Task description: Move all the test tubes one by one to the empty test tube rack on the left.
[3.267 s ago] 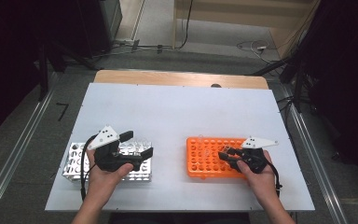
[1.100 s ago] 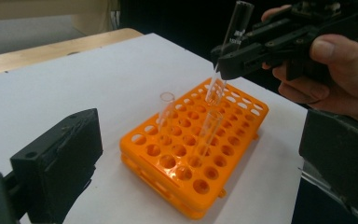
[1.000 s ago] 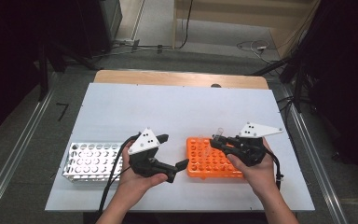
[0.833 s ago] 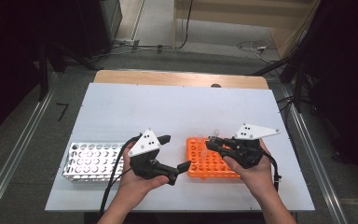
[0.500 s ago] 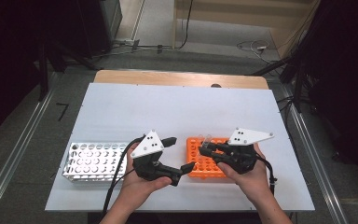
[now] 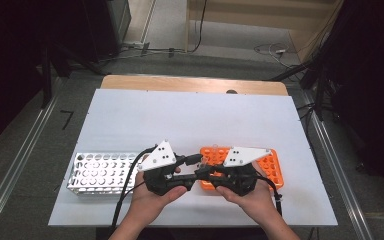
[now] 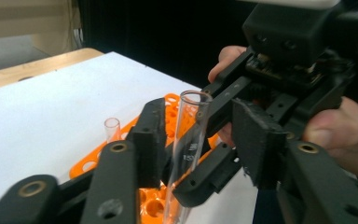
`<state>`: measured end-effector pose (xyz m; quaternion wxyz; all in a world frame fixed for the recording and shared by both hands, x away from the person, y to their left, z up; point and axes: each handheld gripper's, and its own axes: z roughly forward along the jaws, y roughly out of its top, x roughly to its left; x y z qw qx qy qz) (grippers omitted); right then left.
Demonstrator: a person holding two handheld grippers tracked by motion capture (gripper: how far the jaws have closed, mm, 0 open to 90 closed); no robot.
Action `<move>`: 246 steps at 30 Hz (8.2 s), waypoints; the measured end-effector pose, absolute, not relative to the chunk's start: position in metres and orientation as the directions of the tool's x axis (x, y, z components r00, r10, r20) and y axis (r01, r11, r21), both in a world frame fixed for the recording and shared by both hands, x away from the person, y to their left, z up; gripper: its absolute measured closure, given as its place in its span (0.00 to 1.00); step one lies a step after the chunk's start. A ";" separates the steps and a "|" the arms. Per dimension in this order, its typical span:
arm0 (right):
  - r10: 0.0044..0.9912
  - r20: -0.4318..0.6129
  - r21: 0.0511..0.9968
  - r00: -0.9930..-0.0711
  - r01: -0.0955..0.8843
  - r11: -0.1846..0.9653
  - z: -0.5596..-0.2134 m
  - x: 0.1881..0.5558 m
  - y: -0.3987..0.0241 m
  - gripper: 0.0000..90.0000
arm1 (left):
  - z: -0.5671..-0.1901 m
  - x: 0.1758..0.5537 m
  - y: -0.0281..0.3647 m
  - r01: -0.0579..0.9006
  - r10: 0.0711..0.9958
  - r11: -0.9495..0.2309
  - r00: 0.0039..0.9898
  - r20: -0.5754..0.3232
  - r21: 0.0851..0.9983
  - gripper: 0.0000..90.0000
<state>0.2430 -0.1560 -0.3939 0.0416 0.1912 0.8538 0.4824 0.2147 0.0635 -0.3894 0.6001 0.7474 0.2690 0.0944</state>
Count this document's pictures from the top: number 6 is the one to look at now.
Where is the orange plastic test tube rack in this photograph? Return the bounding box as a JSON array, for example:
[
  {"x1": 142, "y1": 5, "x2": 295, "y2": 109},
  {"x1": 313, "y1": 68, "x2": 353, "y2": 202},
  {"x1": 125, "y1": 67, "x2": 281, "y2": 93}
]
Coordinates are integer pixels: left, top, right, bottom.
[{"x1": 199, "y1": 146, "x2": 285, "y2": 192}]

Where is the left hand-held gripper black cable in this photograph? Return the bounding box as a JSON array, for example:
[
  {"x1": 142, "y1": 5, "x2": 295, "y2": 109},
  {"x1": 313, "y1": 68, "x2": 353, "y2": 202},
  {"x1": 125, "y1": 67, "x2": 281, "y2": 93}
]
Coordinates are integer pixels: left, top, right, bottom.
[{"x1": 111, "y1": 145, "x2": 158, "y2": 232}]

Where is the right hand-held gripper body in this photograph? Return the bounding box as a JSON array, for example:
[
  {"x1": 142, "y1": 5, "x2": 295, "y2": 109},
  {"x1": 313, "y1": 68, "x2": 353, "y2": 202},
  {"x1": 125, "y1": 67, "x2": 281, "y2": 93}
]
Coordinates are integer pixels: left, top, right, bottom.
[{"x1": 213, "y1": 146, "x2": 273, "y2": 197}]

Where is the silver metal test tube rack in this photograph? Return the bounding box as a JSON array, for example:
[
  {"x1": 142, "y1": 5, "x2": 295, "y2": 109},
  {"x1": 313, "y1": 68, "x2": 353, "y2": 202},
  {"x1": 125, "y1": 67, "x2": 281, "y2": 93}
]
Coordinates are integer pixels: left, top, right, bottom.
[{"x1": 66, "y1": 151, "x2": 147, "y2": 196}]

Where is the light wooden shelf unit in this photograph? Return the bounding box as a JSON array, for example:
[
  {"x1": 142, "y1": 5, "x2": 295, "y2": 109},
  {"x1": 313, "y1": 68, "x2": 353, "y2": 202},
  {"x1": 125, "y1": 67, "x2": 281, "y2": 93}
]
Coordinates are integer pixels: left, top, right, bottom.
[{"x1": 184, "y1": 0, "x2": 345, "y2": 64}]

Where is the right hand-held gripper black cable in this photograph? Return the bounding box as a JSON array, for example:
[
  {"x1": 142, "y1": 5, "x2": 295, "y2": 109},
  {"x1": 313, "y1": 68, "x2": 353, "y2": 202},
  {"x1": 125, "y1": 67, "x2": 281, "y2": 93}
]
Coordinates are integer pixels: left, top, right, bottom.
[{"x1": 255, "y1": 174, "x2": 284, "y2": 217}]

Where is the white board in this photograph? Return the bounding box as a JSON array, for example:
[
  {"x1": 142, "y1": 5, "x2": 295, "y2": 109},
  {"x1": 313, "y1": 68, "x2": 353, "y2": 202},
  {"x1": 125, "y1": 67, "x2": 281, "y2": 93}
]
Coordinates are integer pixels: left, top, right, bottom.
[{"x1": 48, "y1": 88, "x2": 339, "y2": 228}]

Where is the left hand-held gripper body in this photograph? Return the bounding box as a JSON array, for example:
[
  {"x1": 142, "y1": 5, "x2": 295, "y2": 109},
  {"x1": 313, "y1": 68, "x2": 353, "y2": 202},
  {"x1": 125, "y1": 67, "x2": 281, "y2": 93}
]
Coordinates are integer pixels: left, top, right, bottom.
[{"x1": 137, "y1": 139, "x2": 198, "y2": 197}]

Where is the white floor cable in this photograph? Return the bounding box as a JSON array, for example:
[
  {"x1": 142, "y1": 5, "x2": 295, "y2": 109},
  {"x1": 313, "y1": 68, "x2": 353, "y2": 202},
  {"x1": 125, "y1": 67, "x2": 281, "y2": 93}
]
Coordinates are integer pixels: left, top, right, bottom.
[{"x1": 253, "y1": 42, "x2": 303, "y2": 69}]

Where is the metal floor rail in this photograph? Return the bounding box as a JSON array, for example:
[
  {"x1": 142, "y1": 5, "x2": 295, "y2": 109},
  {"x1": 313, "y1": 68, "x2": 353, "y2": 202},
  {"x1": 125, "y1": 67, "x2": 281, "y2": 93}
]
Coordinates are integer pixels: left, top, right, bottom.
[
  {"x1": 0, "y1": 77, "x2": 64, "y2": 234},
  {"x1": 299, "y1": 91, "x2": 375, "y2": 240}
]

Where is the black floor cable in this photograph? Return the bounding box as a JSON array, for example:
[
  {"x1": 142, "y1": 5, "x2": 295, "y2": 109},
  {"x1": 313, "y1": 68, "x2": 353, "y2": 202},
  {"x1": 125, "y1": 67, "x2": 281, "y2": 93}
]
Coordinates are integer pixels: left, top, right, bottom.
[{"x1": 123, "y1": 0, "x2": 209, "y2": 56}]

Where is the dark cabinet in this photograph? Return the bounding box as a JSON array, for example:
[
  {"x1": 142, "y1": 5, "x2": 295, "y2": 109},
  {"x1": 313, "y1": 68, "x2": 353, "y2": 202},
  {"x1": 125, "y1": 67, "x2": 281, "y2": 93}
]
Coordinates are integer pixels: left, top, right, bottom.
[{"x1": 82, "y1": 0, "x2": 132, "y2": 63}]

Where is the hand-held gripper black cable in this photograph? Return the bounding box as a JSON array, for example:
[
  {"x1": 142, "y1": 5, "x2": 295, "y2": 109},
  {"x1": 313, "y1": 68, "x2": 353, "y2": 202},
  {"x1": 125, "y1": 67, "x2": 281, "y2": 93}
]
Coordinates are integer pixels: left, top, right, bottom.
[
  {"x1": 111, "y1": 145, "x2": 158, "y2": 232},
  {"x1": 255, "y1": 174, "x2": 284, "y2": 217}
]

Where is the dark curtain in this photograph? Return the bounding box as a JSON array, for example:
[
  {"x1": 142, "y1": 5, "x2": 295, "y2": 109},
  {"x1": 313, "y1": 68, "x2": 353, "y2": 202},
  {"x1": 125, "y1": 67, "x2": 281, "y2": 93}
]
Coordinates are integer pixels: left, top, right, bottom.
[
  {"x1": 0, "y1": 0, "x2": 88, "y2": 156},
  {"x1": 319, "y1": 0, "x2": 384, "y2": 183}
]

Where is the person's left hand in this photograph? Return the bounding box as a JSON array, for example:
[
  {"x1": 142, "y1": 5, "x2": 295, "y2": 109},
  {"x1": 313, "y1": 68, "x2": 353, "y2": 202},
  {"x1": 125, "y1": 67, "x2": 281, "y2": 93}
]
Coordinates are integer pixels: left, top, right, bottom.
[{"x1": 129, "y1": 154, "x2": 188, "y2": 229}]

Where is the person's right hand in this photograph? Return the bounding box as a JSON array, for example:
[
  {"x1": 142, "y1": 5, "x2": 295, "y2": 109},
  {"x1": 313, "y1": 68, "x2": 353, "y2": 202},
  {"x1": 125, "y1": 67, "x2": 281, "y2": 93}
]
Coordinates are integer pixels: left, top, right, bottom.
[{"x1": 215, "y1": 163, "x2": 280, "y2": 225}]

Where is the wooden table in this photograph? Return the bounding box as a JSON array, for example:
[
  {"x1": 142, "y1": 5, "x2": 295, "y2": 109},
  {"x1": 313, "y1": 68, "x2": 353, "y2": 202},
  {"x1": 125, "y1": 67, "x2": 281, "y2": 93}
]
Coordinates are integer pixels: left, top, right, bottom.
[{"x1": 99, "y1": 74, "x2": 289, "y2": 97}]

